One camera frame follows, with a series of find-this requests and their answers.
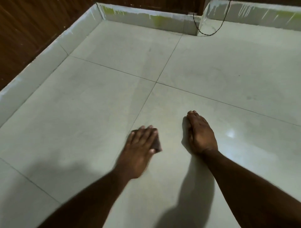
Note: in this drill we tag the dark brown scrubbing sponge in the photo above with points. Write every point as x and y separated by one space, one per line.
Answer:
157 144

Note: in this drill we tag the dark brown wooden panel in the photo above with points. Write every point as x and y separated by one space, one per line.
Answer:
23 28

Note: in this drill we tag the person's left forearm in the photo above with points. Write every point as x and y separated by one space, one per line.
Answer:
89 204

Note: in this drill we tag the person's right hand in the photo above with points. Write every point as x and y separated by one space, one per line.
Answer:
202 136

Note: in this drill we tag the person's left hand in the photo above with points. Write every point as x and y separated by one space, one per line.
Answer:
136 155

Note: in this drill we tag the person's right forearm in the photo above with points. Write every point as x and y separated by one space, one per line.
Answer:
247 192

